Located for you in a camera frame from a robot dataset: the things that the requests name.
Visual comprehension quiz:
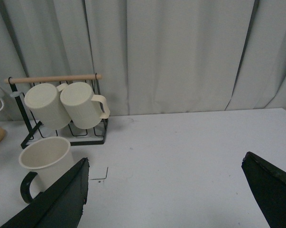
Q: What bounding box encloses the black wire mug rack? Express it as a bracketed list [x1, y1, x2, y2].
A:
[4, 73, 108, 149]

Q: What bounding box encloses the grey curtain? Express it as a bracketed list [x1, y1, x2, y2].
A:
[0, 0, 286, 121]

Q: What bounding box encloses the cream mug right on rack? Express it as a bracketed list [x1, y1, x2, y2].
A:
[60, 82, 110, 129]

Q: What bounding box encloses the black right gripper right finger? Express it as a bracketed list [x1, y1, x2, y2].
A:
[241, 152, 286, 228]

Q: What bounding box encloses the cream mug with black handle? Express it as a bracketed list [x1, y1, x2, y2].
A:
[18, 136, 75, 204]

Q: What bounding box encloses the cream mug on rack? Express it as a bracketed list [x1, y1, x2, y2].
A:
[24, 83, 72, 130]
[60, 82, 110, 129]

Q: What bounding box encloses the cream mug left on rack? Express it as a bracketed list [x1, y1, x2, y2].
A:
[24, 83, 72, 130]

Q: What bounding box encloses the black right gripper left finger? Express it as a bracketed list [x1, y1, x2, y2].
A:
[2, 158, 89, 228]

